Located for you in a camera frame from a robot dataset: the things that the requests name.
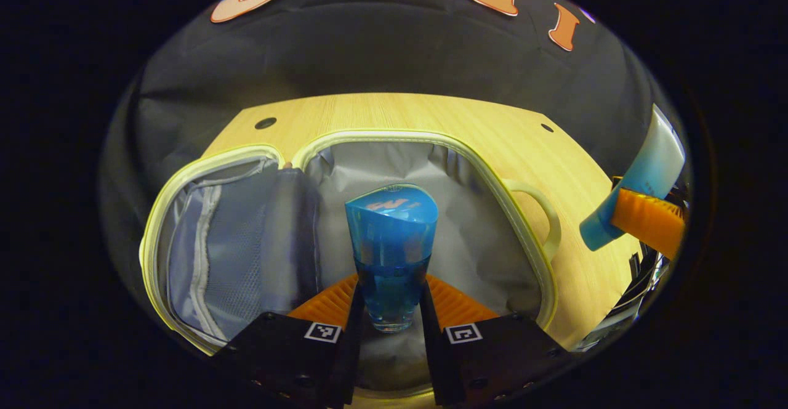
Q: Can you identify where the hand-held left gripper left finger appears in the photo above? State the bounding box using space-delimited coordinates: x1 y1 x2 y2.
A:
212 273 365 409

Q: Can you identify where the blue cosmetic tube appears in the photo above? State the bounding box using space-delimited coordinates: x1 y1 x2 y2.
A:
579 104 686 251

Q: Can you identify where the cream suitcase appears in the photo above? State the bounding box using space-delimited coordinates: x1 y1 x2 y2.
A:
139 129 562 397

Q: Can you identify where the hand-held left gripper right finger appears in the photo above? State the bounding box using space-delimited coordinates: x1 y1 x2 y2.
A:
420 273 573 407

